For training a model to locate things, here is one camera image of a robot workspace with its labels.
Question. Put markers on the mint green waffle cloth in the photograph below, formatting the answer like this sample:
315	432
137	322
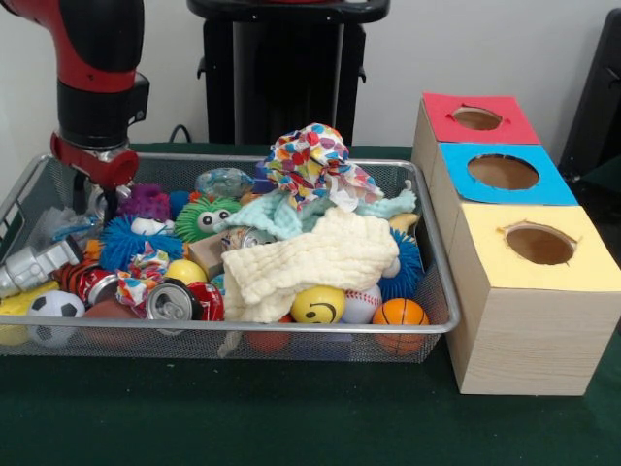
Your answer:
262	213

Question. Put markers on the cream waffle cloth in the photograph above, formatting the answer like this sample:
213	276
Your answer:
310	257

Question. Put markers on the shallow silver mesh bin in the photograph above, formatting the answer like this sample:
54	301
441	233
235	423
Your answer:
339	347

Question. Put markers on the wooden box with three holes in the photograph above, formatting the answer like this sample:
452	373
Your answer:
524	340

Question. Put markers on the black flat panel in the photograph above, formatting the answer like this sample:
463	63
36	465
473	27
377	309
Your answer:
601	97

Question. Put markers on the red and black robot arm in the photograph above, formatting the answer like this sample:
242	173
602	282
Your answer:
97	58

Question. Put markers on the grey crushed bottle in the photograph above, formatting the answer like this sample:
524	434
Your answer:
34	264

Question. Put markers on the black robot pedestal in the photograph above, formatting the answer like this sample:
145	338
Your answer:
281	73

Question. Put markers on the green spiky toy with eyes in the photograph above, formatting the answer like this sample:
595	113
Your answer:
189	229

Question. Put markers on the crushed clear plastic bottle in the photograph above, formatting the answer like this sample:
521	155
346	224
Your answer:
65	223

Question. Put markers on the yellow smiley ball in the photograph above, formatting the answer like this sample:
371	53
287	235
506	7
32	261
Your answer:
317	306

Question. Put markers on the purple knobbly toy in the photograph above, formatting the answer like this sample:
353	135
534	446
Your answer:
145	201

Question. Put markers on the small soccer ball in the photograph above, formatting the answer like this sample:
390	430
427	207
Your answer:
55	306

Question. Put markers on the polka dot cloth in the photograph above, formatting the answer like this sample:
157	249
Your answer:
310	160

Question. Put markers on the dark green table cloth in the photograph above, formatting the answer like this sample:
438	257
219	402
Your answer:
242	412
606	177

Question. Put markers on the small orange basketball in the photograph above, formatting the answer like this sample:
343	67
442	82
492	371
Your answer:
400	313

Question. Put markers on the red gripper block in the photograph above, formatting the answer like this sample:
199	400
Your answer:
111	167

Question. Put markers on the blue spiky toy small eyes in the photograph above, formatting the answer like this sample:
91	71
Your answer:
116	245

